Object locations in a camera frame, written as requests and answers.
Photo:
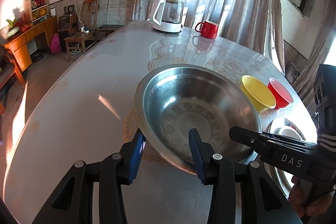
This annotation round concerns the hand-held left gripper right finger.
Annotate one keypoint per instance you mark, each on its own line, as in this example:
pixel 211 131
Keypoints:
pixel 196 158

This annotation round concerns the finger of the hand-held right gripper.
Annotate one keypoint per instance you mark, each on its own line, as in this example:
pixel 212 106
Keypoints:
pixel 249 138

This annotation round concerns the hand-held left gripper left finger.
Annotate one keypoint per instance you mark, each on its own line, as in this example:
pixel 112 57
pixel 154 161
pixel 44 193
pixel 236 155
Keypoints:
pixel 135 161

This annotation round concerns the white plate with red print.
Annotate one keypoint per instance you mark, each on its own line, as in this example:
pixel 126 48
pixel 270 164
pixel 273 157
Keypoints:
pixel 275 126

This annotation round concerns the small white plate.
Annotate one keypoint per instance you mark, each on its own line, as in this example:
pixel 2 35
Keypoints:
pixel 288 132

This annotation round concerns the yellow plastic bowl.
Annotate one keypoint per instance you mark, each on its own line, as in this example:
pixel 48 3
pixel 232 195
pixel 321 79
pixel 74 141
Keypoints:
pixel 256 92

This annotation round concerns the red plastic bowl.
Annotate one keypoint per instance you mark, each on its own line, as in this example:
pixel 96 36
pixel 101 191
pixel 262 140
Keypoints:
pixel 281 94

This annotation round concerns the stainless steel bowl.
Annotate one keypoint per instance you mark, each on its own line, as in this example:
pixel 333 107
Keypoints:
pixel 183 98

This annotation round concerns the person's right hand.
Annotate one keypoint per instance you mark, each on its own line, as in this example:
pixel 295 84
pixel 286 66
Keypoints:
pixel 299 192

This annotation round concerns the pile of grey sacks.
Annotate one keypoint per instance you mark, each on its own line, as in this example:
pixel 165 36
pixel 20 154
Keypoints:
pixel 292 71

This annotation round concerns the red mug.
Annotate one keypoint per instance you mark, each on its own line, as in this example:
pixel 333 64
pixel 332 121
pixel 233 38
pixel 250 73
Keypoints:
pixel 210 29

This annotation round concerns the white glass electric kettle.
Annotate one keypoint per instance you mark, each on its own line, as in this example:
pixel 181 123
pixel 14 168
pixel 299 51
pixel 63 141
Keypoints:
pixel 168 27

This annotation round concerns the low wooden stool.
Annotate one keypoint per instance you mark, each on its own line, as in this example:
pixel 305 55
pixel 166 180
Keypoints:
pixel 78 39

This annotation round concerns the white power strip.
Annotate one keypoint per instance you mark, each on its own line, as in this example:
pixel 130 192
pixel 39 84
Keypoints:
pixel 84 29

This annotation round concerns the pink bag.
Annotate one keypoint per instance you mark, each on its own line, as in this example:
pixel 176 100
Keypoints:
pixel 55 44

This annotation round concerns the black pan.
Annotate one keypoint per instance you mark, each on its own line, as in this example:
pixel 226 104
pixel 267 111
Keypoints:
pixel 36 56

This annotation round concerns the wooden chair with arched back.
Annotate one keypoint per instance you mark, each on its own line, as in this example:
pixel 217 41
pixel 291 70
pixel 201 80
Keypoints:
pixel 89 8

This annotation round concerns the orange wooden desk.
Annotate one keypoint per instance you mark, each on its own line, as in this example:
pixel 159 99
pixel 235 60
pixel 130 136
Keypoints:
pixel 21 40

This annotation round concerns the white box device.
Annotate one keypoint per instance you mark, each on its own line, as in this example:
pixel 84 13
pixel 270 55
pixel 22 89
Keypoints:
pixel 53 11

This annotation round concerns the small cluttered shelf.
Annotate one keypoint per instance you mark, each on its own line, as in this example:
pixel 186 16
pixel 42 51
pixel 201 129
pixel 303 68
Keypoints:
pixel 39 8

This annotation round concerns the potted plant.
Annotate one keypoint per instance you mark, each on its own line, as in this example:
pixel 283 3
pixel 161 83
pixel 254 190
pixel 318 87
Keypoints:
pixel 12 27

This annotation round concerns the dark armchair with wooden frame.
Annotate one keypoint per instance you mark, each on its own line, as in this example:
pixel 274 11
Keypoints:
pixel 8 69

